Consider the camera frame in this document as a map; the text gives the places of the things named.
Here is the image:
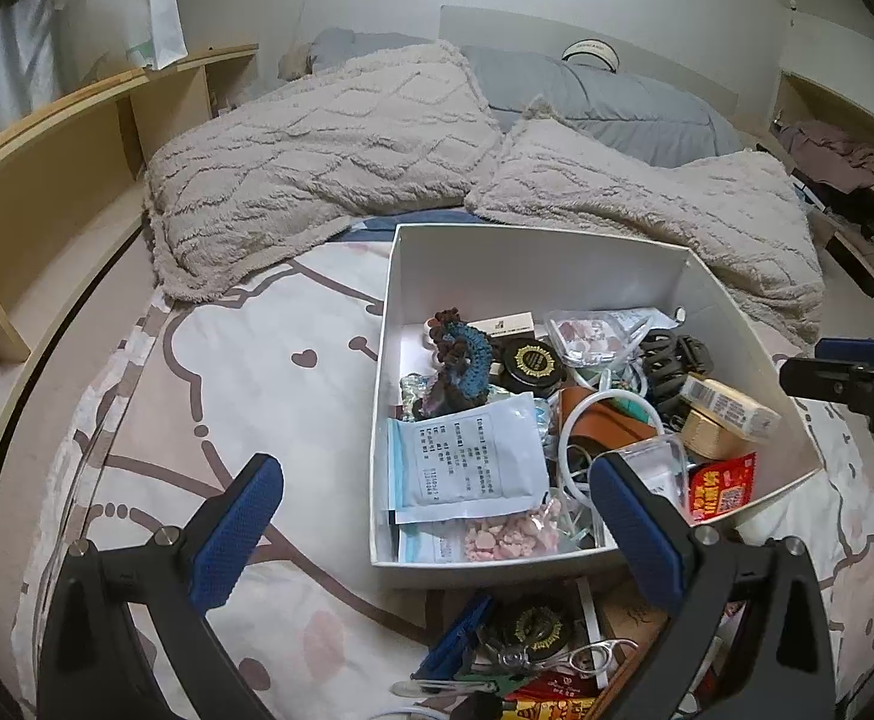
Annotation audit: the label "yellow barcode box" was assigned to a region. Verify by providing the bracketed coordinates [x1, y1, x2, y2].
[679, 376, 780, 442]

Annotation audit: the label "white medicine sachet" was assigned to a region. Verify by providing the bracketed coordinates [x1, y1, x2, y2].
[386, 394, 549, 525]

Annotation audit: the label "red packet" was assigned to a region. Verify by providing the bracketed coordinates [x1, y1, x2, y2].
[689, 452, 757, 523]

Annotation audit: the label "closet shelf with clothes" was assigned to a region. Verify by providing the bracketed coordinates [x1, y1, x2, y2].
[772, 71, 874, 299]

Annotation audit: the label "round black tin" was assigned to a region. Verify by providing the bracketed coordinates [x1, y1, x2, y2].
[498, 340, 565, 398]

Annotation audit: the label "grey pillow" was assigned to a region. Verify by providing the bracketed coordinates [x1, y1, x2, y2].
[308, 28, 746, 171]

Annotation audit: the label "white cardboard shoe box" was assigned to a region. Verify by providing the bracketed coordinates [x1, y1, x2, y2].
[368, 224, 822, 589]

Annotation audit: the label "blue metallic lighter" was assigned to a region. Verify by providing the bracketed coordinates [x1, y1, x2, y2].
[411, 590, 492, 681]

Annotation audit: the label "white headphones on bed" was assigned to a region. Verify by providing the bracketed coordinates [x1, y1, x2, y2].
[562, 37, 620, 73]

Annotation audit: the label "wooden side shelf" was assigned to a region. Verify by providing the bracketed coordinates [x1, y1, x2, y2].
[0, 44, 258, 362]

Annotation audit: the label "beige textured blanket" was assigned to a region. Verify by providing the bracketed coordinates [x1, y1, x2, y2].
[144, 41, 825, 346]

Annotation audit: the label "grey curtain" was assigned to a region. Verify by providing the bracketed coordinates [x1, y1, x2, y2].
[0, 0, 62, 133]

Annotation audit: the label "white paper shopping bag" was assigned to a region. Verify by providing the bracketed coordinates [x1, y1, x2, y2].
[118, 0, 188, 70]

